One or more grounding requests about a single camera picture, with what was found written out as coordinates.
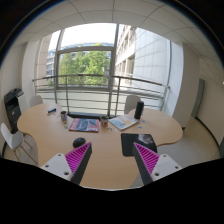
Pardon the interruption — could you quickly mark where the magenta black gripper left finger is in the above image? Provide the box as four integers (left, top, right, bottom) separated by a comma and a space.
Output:
42, 143, 92, 185

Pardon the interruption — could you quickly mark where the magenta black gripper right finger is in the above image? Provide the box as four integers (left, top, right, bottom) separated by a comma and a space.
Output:
132, 143, 182, 185

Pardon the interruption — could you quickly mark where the black computer mouse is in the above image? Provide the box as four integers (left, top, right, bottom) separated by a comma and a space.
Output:
73, 137, 86, 148

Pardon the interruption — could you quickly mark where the red magazine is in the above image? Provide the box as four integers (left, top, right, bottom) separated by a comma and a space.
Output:
69, 118, 99, 132

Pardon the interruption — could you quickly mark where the light open booklet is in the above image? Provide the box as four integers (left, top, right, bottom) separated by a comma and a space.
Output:
109, 114, 138, 130

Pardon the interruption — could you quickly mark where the dark cup on left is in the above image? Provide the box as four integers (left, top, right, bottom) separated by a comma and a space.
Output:
60, 111, 67, 122

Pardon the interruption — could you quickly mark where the black cylindrical bottle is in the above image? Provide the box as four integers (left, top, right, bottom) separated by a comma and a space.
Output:
134, 101, 144, 119

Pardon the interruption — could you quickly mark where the dark mug with pattern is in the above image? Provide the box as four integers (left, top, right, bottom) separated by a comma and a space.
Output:
100, 115, 109, 127

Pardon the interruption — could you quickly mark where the small blue black object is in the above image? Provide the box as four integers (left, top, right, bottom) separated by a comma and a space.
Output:
47, 108, 56, 115

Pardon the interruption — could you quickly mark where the white chair front left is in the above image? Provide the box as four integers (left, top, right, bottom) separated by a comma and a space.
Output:
0, 123, 37, 163

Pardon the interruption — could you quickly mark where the white chair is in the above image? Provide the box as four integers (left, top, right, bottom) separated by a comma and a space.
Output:
0, 123, 37, 163
30, 95, 43, 107
124, 95, 141, 114

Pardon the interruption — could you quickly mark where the white chair back right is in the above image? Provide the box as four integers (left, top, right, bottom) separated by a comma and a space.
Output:
124, 95, 141, 114

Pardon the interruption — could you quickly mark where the white chair back left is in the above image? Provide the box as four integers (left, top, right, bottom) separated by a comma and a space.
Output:
30, 95, 43, 107

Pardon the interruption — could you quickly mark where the metal balcony railing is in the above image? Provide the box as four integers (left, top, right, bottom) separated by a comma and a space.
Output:
33, 74, 169, 116

